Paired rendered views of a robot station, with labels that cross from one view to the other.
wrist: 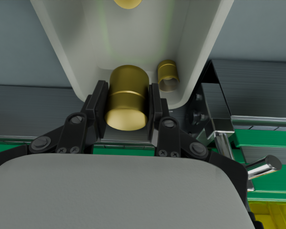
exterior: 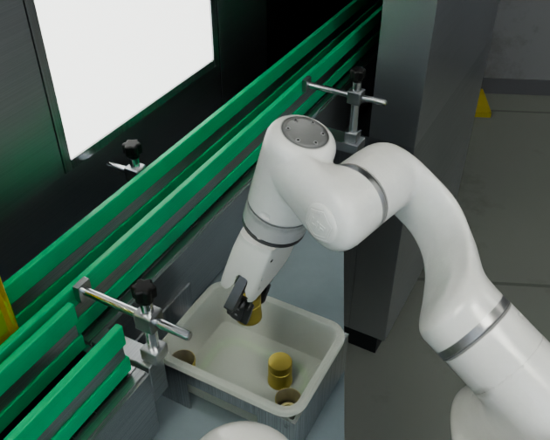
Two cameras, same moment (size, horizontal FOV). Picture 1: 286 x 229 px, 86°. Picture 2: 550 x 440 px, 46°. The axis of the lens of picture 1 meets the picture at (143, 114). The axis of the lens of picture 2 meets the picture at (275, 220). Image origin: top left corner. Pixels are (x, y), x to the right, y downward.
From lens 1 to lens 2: 78 cm
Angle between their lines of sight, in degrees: 50
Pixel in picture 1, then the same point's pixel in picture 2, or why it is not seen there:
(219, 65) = (154, 429)
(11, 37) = (286, 283)
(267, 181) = (114, 341)
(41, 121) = (219, 230)
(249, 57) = not seen: outside the picture
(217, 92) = (157, 388)
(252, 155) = (118, 356)
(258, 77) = not seen: outside the picture
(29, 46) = (273, 288)
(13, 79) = not seen: hidden behind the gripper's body
